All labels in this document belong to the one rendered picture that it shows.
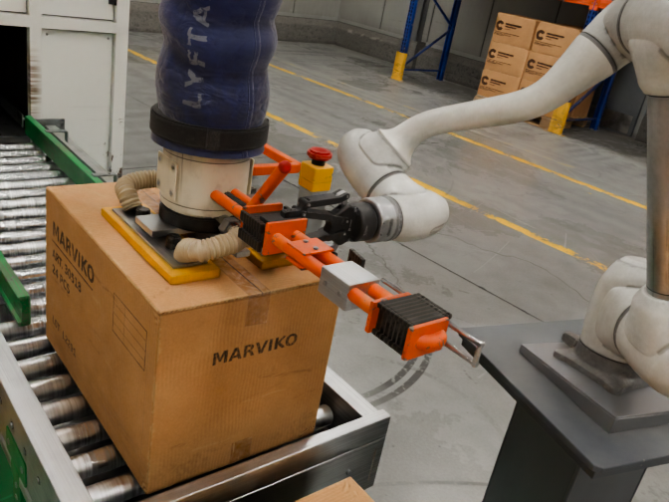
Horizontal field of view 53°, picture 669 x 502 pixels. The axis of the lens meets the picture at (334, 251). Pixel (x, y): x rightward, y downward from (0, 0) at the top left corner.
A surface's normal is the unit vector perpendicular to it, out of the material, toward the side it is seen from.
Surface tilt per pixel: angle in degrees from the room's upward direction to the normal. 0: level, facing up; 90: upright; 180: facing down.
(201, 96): 79
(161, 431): 90
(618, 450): 0
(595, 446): 0
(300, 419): 90
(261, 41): 74
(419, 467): 0
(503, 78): 83
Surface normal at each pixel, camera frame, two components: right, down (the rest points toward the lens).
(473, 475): 0.17, -0.90
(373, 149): -0.33, -0.33
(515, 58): -0.69, 0.16
